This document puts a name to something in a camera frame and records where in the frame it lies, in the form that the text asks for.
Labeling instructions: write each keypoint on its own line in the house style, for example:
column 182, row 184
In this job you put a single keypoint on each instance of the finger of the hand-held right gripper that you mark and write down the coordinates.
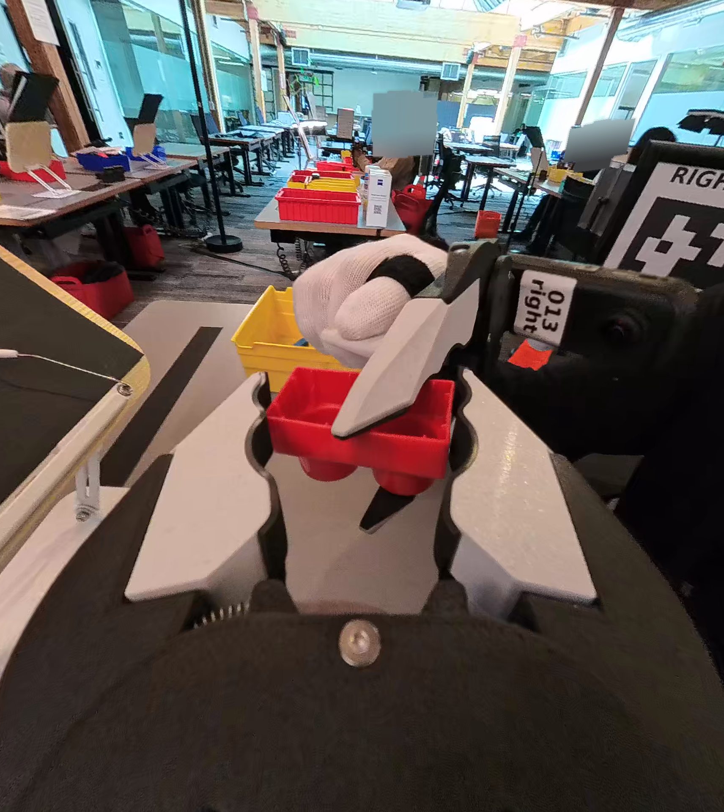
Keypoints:
column 400, row 355
column 384, row 507

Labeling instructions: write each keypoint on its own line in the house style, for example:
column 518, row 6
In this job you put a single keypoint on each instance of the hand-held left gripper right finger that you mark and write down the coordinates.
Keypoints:
column 514, row 507

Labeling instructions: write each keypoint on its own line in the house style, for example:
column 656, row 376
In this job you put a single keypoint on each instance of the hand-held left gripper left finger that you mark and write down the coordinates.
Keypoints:
column 203, row 507

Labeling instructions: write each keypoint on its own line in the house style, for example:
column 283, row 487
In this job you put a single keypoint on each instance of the red toy brick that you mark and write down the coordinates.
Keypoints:
column 311, row 412

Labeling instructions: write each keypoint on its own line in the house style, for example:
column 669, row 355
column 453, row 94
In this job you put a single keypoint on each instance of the person's right hand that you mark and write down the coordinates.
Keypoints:
column 336, row 298

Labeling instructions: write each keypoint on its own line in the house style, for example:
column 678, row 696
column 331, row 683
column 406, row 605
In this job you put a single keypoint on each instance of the wooden office desk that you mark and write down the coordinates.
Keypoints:
column 83, row 190
column 336, row 227

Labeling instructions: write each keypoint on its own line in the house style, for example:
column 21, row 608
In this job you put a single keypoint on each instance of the red bag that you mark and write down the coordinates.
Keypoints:
column 409, row 209

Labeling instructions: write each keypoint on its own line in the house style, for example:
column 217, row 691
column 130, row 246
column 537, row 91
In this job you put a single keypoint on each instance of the white card display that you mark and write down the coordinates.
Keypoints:
column 379, row 200

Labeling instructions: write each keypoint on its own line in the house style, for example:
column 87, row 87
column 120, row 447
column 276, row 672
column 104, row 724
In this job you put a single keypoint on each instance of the long red bin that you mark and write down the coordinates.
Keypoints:
column 317, row 208

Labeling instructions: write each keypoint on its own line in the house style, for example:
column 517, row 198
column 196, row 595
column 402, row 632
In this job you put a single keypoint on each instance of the long yellow bin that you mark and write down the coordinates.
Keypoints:
column 324, row 185

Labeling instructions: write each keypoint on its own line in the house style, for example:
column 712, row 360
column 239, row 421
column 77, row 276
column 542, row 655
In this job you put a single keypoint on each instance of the black sheet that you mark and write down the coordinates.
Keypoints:
column 19, row 412

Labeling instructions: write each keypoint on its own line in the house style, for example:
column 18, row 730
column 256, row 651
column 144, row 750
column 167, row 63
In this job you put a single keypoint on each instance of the red storage bin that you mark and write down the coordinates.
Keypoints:
column 99, row 295

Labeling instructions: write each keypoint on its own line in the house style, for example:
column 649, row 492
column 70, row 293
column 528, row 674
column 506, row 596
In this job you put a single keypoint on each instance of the small book stand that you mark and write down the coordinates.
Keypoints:
column 29, row 143
column 145, row 133

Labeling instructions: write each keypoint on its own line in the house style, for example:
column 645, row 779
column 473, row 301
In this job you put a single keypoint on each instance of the blue plastic bin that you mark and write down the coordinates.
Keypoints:
column 102, row 160

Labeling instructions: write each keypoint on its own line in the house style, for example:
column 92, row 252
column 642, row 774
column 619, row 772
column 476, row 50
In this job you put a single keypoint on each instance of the small red bin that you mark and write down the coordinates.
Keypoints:
column 16, row 171

